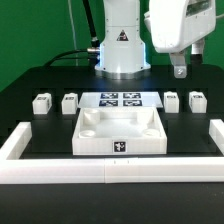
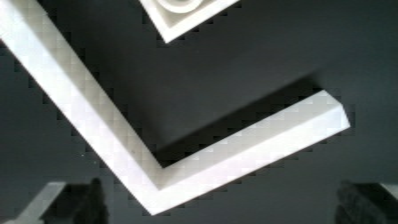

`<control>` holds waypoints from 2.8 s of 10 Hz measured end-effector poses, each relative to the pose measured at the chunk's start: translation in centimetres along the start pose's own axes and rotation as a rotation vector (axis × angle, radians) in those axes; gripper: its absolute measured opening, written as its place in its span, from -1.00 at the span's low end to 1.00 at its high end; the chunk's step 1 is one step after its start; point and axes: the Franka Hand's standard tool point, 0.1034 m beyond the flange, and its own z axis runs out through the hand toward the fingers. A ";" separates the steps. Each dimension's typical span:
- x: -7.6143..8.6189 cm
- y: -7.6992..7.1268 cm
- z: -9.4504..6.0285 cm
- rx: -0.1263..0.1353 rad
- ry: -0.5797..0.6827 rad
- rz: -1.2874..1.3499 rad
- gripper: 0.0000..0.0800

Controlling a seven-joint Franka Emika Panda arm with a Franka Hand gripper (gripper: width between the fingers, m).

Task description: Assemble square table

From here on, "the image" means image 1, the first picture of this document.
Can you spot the white marker tag plate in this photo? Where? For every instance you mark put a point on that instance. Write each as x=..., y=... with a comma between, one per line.
x=120, y=99

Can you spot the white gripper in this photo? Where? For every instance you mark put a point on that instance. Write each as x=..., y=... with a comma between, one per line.
x=176, y=24

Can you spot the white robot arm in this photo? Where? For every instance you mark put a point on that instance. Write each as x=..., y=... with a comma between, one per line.
x=122, y=54

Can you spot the white square tabletop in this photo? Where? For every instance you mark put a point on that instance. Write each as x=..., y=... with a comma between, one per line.
x=119, y=131

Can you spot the white U-shaped obstacle fence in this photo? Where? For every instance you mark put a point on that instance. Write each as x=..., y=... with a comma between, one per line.
x=16, y=170

